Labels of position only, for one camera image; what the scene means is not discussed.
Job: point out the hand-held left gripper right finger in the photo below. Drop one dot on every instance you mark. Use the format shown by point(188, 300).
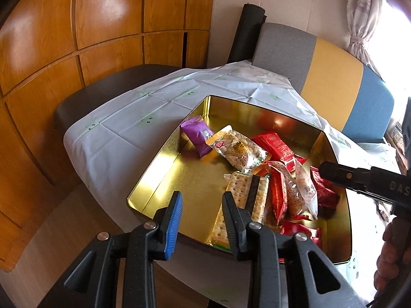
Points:
point(234, 231)

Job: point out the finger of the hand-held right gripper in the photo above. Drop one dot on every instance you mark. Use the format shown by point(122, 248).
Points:
point(340, 173)

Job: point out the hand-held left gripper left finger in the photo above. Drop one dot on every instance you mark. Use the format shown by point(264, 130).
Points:
point(171, 231)

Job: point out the red snack packet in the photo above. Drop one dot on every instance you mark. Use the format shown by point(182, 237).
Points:
point(279, 195)
point(301, 232)
point(276, 147)
point(326, 192)

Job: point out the cracker packet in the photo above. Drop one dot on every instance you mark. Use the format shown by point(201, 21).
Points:
point(237, 183)

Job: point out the gold tin box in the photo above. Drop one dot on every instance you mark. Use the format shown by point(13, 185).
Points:
point(179, 179)

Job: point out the clear peanut packet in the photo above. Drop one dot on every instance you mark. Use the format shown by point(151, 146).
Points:
point(237, 150)

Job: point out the purple snack packet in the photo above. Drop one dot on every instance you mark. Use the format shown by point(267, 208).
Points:
point(197, 134)

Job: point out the person's right hand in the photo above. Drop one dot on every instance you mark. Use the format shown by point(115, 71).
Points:
point(391, 253)

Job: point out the grey yellow blue sofa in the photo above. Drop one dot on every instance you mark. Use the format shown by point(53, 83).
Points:
point(330, 70)

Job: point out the white printed tablecloth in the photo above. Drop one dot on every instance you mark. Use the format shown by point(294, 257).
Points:
point(128, 115)

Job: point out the window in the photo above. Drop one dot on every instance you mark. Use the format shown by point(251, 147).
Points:
point(398, 54)

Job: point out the tied patterned curtain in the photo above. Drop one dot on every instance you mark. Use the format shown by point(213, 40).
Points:
point(362, 12)

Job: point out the black rolled mat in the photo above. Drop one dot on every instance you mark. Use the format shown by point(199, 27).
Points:
point(245, 32)

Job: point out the wooden wardrobe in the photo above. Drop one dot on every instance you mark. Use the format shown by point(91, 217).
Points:
point(64, 38)

